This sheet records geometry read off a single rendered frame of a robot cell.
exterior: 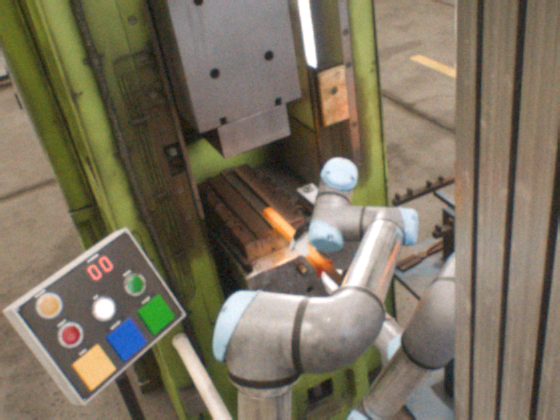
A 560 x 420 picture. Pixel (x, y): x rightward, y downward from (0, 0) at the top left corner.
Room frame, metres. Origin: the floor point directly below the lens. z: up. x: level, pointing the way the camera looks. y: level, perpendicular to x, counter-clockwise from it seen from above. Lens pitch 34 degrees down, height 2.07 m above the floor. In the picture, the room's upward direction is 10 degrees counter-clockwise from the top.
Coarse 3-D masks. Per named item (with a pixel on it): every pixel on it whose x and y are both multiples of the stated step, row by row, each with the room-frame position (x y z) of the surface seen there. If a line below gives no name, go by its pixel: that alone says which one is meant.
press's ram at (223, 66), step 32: (160, 0) 1.51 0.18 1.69; (192, 0) 1.49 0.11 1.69; (224, 0) 1.52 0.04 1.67; (256, 0) 1.54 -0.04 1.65; (160, 32) 1.59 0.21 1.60; (192, 32) 1.48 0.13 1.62; (224, 32) 1.51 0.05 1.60; (256, 32) 1.54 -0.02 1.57; (288, 32) 1.57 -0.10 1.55; (192, 64) 1.47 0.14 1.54; (224, 64) 1.50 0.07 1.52; (256, 64) 1.53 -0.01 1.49; (288, 64) 1.57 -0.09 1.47; (192, 96) 1.47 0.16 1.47; (224, 96) 1.50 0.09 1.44; (256, 96) 1.53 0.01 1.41; (288, 96) 1.56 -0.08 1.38
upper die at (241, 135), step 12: (276, 108) 1.55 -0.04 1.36; (240, 120) 1.51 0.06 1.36; (252, 120) 1.52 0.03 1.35; (264, 120) 1.53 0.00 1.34; (276, 120) 1.54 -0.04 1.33; (204, 132) 1.61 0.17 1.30; (216, 132) 1.50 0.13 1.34; (228, 132) 1.49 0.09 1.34; (240, 132) 1.51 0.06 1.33; (252, 132) 1.52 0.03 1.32; (264, 132) 1.53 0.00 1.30; (276, 132) 1.54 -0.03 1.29; (288, 132) 1.55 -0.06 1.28; (216, 144) 1.52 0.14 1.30; (228, 144) 1.49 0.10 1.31; (240, 144) 1.50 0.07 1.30; (252, 144) 1.51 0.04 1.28; (264, 144) 1.53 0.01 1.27; (228, 156) 1.49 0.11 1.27
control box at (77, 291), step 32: (96, 256) 1.27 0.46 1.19; (128, 256) 1.30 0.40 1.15; (64, 288) 1.18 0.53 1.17; (96, 288) 1.21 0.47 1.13; (160, 288) 1.28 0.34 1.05; (32, 320) 1.10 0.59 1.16; (64, 320) 1.13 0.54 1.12; (96, 320) 1.16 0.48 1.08; (64, 352) 1.08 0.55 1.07; (64, 384) 1.05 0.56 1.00
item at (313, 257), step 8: (272, 208) 1.61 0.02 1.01; (272, 216) 1.56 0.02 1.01; (280, 224) 1.51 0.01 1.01; (288, 224) 1.51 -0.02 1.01; (288, 232) 1.47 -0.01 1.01; (288, 240) 1.46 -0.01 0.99; (312, 248) 1.37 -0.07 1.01; (312, 256) 1.34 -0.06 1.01; (320, 256) 1.33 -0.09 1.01; (312, 264) 1.33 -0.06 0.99; (320, 264) 1.29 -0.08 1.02; (328, 264) 1.28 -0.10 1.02; (320, 272) 1.28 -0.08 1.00; (328, 272) 1.25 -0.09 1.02; (336, 272) 1.25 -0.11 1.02; (336, 280) 1.21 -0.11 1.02
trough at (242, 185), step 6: (228, 174) 1.90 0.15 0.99; (234, 174) 1.89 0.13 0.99; (234, 180) 1.85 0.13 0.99; (240, 180) 1.85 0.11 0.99; (240, 186) 1.81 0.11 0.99; (246, 186) 1.80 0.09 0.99; (246, 192) 1.76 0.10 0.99; (252, 192) 1.76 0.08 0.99; (252, 198) 1.72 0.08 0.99; (258, 198) 1.71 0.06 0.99; (258, 204) 1.68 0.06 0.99; (264, 204) 1.67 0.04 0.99
